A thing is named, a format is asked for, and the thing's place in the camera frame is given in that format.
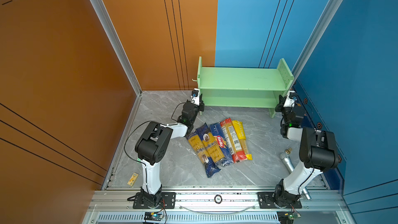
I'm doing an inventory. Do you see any ankara spaghetti bag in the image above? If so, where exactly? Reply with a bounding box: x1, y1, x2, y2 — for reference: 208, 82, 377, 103
196, 122, 225, 167
187, 131, 221, 178

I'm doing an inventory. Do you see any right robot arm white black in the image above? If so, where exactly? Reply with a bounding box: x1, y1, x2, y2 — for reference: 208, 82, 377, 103
273, 91, 340, 208

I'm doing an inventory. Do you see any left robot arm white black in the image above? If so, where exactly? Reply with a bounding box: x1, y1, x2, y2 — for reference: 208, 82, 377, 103
135, 88, 204, 207

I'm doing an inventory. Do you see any green metal two-tier shelf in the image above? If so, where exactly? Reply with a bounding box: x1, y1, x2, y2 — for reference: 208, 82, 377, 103
197, 57, 294, 118

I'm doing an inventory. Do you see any yellow pasta bag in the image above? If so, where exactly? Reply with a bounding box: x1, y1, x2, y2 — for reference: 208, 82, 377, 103
232, 120, 252, 160

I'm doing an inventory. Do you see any blue Barilla spaghetti box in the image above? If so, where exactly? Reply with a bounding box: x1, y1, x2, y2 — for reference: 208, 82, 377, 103
210, 122, 234, 167

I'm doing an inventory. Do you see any small brass fitting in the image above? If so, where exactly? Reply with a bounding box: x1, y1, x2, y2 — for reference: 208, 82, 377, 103
285, 148, 292, 155

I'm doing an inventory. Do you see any red-ended clear spaghetti bag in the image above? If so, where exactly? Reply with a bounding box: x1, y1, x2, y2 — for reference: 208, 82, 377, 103
220, 118, 247, 163

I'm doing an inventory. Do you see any small yellow tag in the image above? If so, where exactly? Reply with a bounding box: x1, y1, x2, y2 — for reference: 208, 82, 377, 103
127, 173, 139, 187

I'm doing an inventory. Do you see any right circuit board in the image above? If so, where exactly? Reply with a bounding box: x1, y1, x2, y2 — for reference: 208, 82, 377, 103
277, 212, 301, 224

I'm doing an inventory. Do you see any circuit board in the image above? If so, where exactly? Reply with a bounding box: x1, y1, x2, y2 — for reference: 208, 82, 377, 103
144, 212, 165, 224
277, 212, 301, 224

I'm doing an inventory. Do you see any left circuit board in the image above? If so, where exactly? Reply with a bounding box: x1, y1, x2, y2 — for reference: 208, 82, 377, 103
144, 212, 165, 224

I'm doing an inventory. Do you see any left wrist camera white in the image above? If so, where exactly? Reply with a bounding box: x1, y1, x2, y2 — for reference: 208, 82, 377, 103
190, 88, 201, 106

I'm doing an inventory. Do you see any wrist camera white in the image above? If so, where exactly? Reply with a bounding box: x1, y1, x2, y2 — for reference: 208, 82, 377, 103
284, 90, 297, 108
190, 88, 201, 106

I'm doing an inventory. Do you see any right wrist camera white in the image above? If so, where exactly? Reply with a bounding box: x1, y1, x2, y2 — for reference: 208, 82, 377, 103
284, 90, 297, 108

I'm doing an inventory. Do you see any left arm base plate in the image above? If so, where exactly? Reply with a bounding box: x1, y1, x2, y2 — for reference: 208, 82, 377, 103
133, 192, 176, 210

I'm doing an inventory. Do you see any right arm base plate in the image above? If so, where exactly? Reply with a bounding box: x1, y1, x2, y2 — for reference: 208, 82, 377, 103
257, 192, 302, 209

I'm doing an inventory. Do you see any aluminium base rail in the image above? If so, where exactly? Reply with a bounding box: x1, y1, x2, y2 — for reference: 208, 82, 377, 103
82, 187, 355, 224

